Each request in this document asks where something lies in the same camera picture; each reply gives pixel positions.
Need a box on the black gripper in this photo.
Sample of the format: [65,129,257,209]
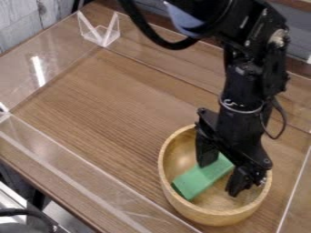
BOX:
[195,103,273,198]

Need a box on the green rectangular block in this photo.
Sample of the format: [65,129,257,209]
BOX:
[171,154,235,201]

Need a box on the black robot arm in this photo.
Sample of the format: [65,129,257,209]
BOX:
[167,0,291,197]

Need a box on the brown wooden bowl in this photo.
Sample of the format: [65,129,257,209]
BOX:
[158,125,273,227]

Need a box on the clear acrylic corner bracket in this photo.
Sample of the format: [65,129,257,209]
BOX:
[77,12,121,47]

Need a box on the black cable bottom left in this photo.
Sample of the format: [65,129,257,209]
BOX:
[0,208,61,233]

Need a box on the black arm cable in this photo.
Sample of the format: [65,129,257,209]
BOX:
[117,0,229,51]

